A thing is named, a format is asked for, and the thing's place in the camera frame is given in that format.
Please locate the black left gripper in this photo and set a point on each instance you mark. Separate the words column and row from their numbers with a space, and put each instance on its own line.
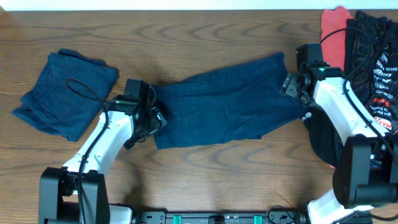
column 156, row 119

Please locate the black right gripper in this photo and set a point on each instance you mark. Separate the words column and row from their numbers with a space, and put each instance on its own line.
column 290, row 84

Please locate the dark navy shorts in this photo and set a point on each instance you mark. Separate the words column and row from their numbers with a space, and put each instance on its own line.
column 231, row 103

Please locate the navy blue garment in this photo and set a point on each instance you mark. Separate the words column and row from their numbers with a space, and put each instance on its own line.
column 51, row 107

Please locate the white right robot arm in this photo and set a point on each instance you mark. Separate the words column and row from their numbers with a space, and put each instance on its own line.
column 366, row 174

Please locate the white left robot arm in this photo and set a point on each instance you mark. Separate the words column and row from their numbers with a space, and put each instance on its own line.
column 76, row 192

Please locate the red orange cloth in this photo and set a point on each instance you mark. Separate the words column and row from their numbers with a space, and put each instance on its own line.
column 333, row 47

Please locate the black printed garment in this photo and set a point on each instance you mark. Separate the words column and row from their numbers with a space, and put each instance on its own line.
column 371, row 47

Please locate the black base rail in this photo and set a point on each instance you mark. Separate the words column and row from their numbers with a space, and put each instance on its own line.
column 277, row 214

